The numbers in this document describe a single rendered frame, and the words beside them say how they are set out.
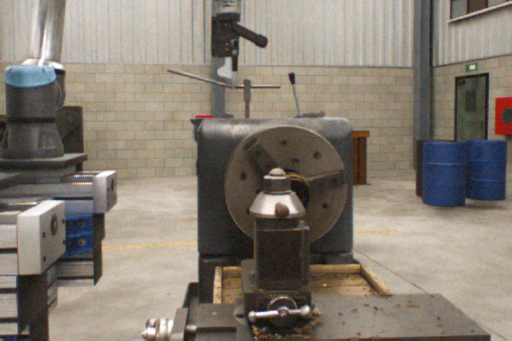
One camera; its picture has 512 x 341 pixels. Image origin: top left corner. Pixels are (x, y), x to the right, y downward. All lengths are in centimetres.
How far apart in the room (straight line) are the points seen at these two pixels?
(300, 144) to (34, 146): 65
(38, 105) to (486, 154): 751
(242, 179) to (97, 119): 996
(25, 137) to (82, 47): 1004
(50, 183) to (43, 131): 13
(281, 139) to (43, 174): 59
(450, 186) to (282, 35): 576
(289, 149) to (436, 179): 640
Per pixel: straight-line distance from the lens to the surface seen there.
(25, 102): 135
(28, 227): 83
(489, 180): 841
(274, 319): 72
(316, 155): 133
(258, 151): 127
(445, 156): 761
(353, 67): 1229
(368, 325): 77
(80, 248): 134
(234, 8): 153
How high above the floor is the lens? 126
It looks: 3 degrees down
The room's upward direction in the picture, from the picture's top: straight up
